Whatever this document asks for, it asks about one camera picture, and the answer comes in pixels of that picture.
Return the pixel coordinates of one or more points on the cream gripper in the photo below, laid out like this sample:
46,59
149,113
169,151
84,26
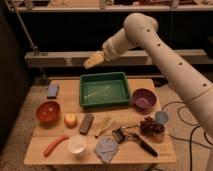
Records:
95,59

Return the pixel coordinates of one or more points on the blue sponge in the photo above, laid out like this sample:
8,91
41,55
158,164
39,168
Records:
52,91

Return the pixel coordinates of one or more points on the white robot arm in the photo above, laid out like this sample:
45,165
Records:
193,88

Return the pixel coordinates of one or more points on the green plastic tray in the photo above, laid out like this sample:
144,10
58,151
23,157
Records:
104,90

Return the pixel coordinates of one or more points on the grey rectangular block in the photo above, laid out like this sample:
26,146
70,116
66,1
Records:
86,123

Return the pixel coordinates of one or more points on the purple bowl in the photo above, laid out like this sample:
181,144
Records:
144,98

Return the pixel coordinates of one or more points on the banana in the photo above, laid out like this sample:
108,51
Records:
103,126

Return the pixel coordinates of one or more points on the apple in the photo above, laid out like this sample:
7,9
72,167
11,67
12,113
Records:
70,120

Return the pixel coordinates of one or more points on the red bowl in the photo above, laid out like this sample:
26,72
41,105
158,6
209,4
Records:
48,112

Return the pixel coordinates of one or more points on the metal clip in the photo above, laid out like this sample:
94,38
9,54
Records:
118,135

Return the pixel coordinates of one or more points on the wooden table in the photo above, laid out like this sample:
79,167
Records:
129,152

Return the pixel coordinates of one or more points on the bunch of dark grapes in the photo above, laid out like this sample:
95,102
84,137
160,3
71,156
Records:
149,127

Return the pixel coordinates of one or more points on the small blue cup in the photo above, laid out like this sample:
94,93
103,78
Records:
161,117

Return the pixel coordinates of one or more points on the white cup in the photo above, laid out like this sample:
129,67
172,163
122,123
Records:
77,145

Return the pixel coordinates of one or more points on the blue grey cloth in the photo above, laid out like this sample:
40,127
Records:
106,148

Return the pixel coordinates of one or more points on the orange carrot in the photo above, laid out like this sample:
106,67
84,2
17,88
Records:
54,144

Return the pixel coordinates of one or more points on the metal shelf rack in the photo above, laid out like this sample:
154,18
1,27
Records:
67,36

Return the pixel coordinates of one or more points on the black handled tool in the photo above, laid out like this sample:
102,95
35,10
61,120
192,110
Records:
143,144

